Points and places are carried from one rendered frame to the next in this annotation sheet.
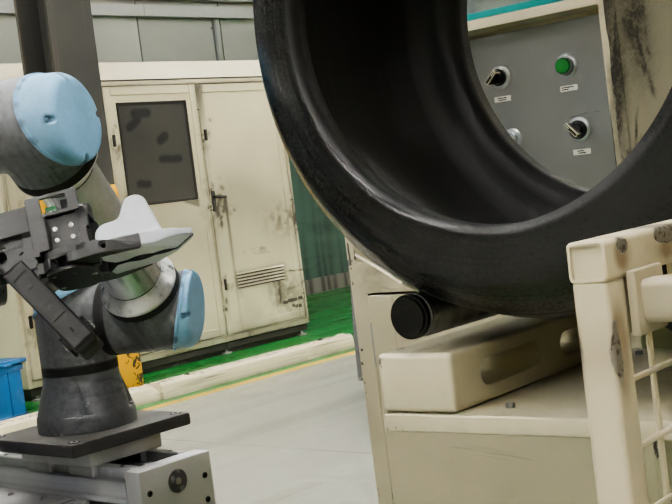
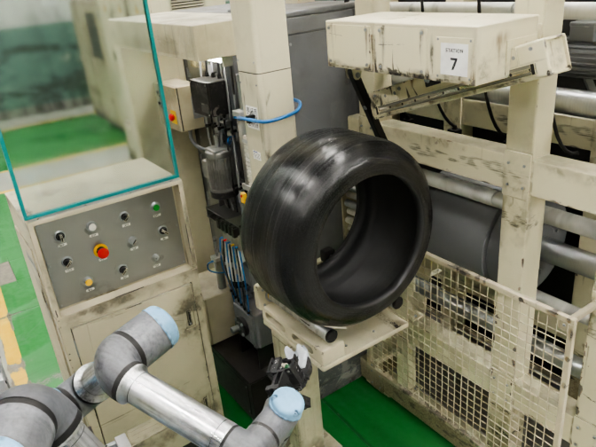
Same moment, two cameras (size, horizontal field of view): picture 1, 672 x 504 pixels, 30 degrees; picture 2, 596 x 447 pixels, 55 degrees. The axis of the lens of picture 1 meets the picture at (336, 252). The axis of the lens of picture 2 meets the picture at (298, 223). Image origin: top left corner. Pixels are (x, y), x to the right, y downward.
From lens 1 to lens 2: 1.85 m
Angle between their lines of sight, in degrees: 73
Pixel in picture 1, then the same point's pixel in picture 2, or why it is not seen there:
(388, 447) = not seen: hidden behind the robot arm
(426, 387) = (337, 353)
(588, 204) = (396, 289)
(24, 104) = (169, 330)
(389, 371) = (325, 355)
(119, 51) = not seen: outside the picture
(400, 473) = not seen: hidden behind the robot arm
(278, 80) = (309, 283)
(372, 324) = (76, 341)
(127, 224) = (301, 356)
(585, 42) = (162, 196)
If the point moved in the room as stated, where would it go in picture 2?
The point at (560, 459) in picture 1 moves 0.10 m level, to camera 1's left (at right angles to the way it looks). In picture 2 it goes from (174, 352) to (162, 368)
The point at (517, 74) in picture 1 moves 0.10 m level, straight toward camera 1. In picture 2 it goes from (132, 214) to (154, 215)
